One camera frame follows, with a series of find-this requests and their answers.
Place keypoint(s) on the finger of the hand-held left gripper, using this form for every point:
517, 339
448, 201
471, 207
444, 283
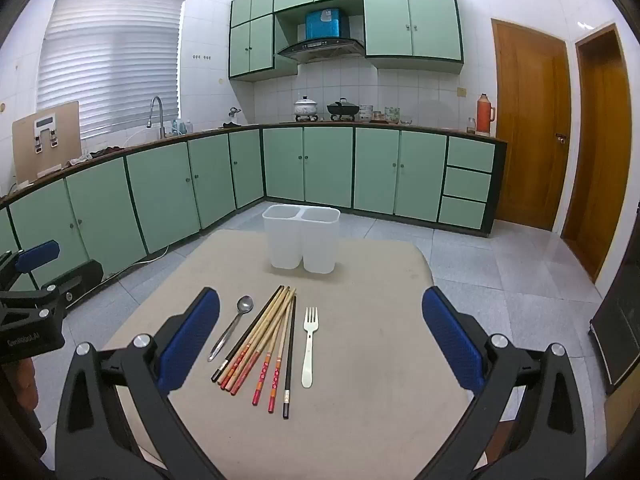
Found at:
9, 260
37, 255

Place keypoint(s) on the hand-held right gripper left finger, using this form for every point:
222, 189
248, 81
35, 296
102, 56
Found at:
192, 340

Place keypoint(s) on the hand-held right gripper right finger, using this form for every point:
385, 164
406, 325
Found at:
452, 340

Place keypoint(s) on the metal spoon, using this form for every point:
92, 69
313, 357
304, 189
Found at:
231, 330

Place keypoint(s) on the wooden chopstick orange patterned end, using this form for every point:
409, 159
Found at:
236, 360
244, 360
253, 360

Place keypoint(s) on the black chopstick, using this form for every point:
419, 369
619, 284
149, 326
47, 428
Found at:
249, 330
288, 385

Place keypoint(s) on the cream plastic fork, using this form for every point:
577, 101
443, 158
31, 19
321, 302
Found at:
309, 350

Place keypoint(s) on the white two-compartment utensil holder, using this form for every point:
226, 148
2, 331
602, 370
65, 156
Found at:
301, 240

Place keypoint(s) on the person's left hand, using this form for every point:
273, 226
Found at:
20, 385

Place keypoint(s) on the wooden chopstick red floral end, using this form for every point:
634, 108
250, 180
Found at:
261, 385
274, 390

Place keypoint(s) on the brown board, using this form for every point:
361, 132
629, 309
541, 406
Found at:
65, 160

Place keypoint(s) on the dark cloth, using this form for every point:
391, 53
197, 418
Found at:
97, 154

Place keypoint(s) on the white device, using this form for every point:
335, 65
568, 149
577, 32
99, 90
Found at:
45, 132

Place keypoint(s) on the black cabinet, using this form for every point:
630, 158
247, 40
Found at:
620, 340

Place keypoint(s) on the green lower kitchen cabinets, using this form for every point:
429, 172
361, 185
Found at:
240, 175

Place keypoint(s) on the green kitchen cabinets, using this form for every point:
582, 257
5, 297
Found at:
350, 20
240, 175

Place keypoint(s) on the metal kitchen faucet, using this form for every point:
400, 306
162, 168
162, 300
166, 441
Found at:
158, 110

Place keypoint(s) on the white window blind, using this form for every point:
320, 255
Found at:
110, 60

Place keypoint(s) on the plain wooden door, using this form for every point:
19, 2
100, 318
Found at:
597, 160

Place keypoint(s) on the green patterned canister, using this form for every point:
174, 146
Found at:
393, 114

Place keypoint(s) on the white jar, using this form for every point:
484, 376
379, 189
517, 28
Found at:
366, 112

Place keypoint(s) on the white cooking pot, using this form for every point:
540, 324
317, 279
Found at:
306, 106

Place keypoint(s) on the black range hood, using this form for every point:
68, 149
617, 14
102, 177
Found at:
321, 49

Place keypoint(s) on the green upper kitchen cabinets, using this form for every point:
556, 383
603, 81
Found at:
350, 20

